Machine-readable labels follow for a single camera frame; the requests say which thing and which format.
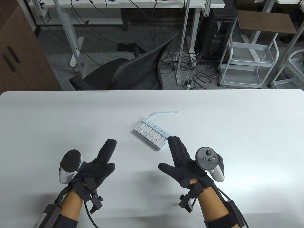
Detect black forearm sensor box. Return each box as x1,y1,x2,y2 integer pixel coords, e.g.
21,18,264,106
224,200,245,227

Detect person's right hand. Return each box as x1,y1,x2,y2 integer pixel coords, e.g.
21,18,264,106
158,136,214,190

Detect long black cable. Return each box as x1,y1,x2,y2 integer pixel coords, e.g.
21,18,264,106
214,185,249,228

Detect person's left forearm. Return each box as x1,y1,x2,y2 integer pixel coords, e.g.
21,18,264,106
56,190,84,228

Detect smooth black cable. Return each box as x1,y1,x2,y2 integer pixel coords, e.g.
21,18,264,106
84,201,100,228

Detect tangle of black floor cables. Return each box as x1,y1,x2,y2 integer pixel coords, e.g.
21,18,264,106
159,46,221,89

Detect black computer tower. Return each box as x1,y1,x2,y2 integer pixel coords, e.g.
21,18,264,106
198,8,238,63

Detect black arm sleeve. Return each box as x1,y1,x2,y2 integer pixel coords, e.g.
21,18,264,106
56,214,79,228

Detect person's left hand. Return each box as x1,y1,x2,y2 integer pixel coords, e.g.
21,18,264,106
68,139,117,202

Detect white metal utility cart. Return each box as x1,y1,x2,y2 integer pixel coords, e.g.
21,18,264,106
271,49,304,89
217,17,279,89

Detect white toy piano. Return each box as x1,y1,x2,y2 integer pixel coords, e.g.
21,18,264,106
134,118,171,150

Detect black office chair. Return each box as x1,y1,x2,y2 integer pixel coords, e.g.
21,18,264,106
69,32,180,90

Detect grey forearm sensor box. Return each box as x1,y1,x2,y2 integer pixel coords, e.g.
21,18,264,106
33,204,62,228

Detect white and black controller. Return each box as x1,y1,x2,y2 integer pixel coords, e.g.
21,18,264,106
195,147,225,183
59,149,82,184

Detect person's right forearm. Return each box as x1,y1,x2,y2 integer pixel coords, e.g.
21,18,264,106
197,186,238,228

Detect white background desk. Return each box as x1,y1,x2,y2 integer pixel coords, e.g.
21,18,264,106
30,0,225,67

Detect aluminium frame post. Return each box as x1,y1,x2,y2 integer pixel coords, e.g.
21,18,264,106
53,0,87,79
176,0,191,85
202,0,212,17

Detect black braided cable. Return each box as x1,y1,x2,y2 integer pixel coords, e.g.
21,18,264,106
55,186,72,204

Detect brown top side table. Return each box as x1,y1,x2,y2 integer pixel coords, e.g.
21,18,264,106
237,10,298,48

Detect brown wooden cabinet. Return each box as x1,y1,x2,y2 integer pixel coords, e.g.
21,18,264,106
0,6,62,92

